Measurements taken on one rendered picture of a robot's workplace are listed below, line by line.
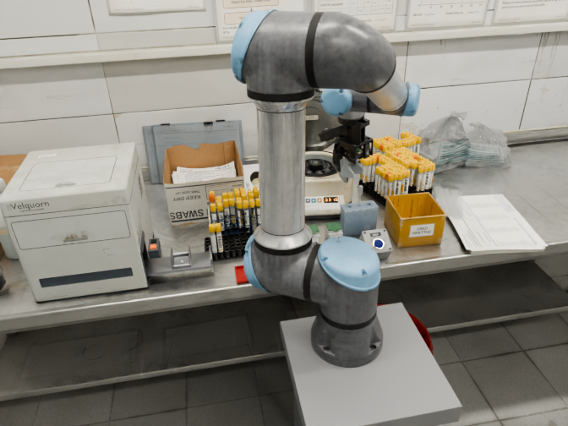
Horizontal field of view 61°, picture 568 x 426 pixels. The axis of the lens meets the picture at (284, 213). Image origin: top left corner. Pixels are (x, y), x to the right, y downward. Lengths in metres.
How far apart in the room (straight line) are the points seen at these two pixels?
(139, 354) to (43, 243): 0.87
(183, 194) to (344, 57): 0.86
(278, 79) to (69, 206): 0.61
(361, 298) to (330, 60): 0.43
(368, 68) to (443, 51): 1.15
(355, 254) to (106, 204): 0.58
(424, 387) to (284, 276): 0.34
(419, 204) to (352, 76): 0.81
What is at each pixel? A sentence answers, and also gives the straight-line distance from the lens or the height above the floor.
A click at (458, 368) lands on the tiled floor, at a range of 2.32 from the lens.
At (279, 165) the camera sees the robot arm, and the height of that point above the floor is 1.32.
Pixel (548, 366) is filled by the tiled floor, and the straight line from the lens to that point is 2.47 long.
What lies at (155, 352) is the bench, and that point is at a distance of 2.00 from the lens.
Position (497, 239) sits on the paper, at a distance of 1.50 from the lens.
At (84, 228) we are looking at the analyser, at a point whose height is 1.08.
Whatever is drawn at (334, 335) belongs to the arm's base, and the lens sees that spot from 0.98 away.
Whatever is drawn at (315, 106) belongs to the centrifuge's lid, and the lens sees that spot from 1.75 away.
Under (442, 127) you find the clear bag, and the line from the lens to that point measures 1.87.
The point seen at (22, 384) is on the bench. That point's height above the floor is 0.27.
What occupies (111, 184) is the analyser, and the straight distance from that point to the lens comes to 1.17.
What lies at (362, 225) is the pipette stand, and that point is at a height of 0.92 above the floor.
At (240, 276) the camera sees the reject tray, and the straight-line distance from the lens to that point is 1.29.
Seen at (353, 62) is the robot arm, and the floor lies 1.50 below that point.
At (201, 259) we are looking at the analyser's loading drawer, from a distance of 1.30.
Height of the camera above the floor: 1.68
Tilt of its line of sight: 31 degrees down
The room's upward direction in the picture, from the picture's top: 2 degrees counter-clockwise
